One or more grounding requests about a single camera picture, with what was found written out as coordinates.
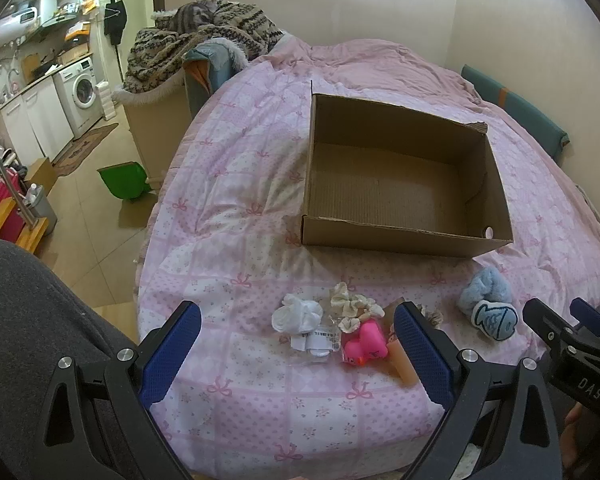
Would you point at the person's right hand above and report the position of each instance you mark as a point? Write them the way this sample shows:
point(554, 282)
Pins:
point(575, 435)

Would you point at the white paper roll pack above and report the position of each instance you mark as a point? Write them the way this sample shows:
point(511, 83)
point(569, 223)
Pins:
point(107, 100)

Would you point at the blue fur-trimmed cushion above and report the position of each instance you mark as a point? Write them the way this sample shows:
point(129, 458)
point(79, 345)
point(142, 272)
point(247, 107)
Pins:
point(212, 70)

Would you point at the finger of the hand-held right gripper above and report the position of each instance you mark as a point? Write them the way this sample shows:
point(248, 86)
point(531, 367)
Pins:
point(545, 325)
point(587, 317)

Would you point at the brown patterned knit blanket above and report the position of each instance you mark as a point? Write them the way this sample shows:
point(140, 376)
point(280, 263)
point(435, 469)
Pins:
point(165, 52)

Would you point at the beige wooden cabinet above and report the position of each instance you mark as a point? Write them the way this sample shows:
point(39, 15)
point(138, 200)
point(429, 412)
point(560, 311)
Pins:
point(155, 135)

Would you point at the brown doormat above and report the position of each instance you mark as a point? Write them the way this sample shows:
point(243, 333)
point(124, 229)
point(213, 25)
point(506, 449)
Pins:
point(85, 147)

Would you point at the black hanging garment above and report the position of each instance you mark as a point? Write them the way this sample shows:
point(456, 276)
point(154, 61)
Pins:
point(116, 20)

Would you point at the white washing machine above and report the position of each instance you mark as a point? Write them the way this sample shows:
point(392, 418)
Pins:
point(82, 92)

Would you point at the brown fuzzy scrunchie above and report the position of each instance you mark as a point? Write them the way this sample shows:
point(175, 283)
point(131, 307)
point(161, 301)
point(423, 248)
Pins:
point(432, 317)

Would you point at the white water heater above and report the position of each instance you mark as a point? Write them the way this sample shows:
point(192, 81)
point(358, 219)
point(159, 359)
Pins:
point(27, 15)

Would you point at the grey tabby cat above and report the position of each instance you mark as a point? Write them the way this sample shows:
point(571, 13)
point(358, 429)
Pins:
point(192, 14)

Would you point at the white fish plush toy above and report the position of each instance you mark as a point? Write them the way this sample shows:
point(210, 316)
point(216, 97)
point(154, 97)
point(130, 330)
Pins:
point(495, 322)

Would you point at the small cardboard floor box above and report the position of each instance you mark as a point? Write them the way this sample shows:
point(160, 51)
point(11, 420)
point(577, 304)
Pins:
point(42, 172)

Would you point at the pink heart plush toy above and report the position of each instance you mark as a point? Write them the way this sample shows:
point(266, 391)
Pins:
point(365, 342)

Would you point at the pink patterned bed quilt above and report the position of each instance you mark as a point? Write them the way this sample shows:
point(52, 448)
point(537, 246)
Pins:
point(240, 210)

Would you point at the white kitchen cabinets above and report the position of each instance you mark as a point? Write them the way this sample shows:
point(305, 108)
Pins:
point(35, 115)

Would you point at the grey bin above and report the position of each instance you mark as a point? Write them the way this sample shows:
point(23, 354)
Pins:
point(42, 210)

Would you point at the cream ruffled scrunchie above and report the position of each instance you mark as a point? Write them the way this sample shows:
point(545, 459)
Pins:
point(347, 300)

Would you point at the white socks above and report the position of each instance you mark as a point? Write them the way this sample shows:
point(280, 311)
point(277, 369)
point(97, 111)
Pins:
point(297, 315)

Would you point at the brown cardboard box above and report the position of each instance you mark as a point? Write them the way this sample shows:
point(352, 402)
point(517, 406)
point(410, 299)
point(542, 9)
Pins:
point(380, 185)

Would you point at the person's grey trouser leg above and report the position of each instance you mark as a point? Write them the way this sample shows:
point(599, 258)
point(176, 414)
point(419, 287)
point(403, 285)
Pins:
point(30, 310)

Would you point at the teal padded headboard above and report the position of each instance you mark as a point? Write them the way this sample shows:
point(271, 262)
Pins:
point(520, 105)

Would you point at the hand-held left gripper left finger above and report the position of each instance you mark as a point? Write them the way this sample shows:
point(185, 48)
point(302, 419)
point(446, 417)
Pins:
point(172, 345)

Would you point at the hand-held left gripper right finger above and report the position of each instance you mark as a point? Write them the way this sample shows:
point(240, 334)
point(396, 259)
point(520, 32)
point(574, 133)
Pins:
point(422, 355)

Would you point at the wooden chair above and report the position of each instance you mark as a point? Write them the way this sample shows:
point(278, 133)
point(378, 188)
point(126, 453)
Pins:
point(25, 237)

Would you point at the blue fluffy plush toy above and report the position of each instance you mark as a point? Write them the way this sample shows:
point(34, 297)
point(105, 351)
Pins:
point(485, 285)

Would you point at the green dustpan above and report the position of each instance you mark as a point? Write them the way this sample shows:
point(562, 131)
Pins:
point(125, 180)

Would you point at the peach plush toy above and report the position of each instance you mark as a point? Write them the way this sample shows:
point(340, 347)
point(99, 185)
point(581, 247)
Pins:
point(402, 362)

